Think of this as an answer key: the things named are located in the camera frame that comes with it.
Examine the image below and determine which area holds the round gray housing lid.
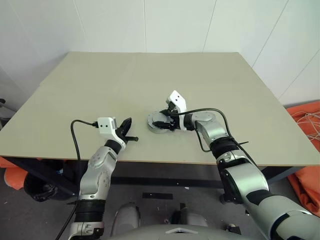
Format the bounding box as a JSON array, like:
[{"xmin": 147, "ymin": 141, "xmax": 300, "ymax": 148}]
[{"xmin": 146, "ymin": 111, "xmax": 172, "ymax": 129}]

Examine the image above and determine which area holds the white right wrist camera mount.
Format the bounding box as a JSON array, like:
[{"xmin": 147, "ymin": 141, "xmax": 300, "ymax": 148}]
[{"xmin": 166, "ymin": 90, "xmax": 187, "ymax": 131}]

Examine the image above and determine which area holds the white cord bundle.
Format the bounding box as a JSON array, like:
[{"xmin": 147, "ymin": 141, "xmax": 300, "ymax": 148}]
[{"xmin": 291, "ymin": 109, "xmax": 320, "ymax": 145}]

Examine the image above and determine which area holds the silver robot torso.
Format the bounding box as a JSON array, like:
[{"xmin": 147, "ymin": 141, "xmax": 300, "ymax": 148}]
[{"xmin": 99, "ymin": 222, "xmax": 244, "ymax": 240}]

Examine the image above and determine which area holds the orange bag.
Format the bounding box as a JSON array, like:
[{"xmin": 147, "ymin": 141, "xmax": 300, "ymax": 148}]
[
  {"xmin": 0, "ymin": 156, "xmax": 29, "ymax": 190},
  {"xmin": 286, "ymin": 166, "xmax": 320, "ymax": 216}
]

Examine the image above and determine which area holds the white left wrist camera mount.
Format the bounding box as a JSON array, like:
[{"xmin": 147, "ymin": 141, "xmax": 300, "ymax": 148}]
[{"xmin": 97, "ymin": 116, "xmax": 127, "ymax": 147}]

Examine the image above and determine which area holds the black table frame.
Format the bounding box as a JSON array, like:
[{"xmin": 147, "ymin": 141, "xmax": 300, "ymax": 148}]
[{"xmin": 0, "ymin": 156, "xmax": 300, "ymax": 199}]

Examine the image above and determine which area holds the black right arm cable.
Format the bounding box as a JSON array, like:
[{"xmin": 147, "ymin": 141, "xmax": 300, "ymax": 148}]
[{"xmin": 172, "ymin": 107, "xmax": 266, "ymax": 176}]

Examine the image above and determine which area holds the gray rounded shape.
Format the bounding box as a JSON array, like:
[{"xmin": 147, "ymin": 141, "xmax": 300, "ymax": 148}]
[{"xmin": 110, "ymin": 201, "xmax": 141, "ymax": 236}]

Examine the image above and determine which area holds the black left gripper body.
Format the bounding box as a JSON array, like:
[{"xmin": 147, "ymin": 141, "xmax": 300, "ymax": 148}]
[{"xmin": 115, "ymin": 126, "xmax": 130, "ymax": 145}]

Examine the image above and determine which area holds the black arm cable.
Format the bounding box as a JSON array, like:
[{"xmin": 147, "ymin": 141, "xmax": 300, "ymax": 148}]
[
  {"xmin": 172, "ymin": 107, "xmax": 266, "ymax": 176},
  {"xmin": 56, "ymin": 119, "xmax": 99, "ymax": 240}
]

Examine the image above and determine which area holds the orange cloth with cords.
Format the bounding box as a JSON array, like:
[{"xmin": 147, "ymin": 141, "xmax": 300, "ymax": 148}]
[{"xmin": 286, "ymin": 105, "xmax": 320, "ymax": 156}]

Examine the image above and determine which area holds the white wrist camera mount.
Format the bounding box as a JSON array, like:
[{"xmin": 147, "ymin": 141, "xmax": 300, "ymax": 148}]
[
  {"xmin": 166, "ymin": 90, "xmax": 187, "ymax": 131},
  {"xmin": 97, "ymin": 116, "xmax": 127, "ymax": 147}
]

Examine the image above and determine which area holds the black zip tie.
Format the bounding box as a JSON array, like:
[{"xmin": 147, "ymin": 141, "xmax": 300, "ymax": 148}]
[{"xmin": 232, "ymin": 140, "xmax": 250, "ymax": 149}]

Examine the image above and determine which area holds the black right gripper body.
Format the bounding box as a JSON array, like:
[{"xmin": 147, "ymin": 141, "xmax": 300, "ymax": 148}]
[{"xmin": 164, "ymin": 101, "xmax": 182, "ymax": 132}]

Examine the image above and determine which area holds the black tape strip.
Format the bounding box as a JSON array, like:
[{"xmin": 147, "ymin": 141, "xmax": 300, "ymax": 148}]
[{"xmin": 142, "ymin": 192, "xmax": 174, "ymax": 200}]

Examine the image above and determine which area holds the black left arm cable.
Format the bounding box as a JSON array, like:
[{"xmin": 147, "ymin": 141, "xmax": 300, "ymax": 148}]
[{"xmin": 56, "ymin": 119, "xmax": 99, "ymax": 240}]

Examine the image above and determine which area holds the black plastic bag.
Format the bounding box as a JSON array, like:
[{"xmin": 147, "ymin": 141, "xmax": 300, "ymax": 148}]
[{"xmin": 23, "ymin": 172, "xmax": 60, "ymax": 202}]

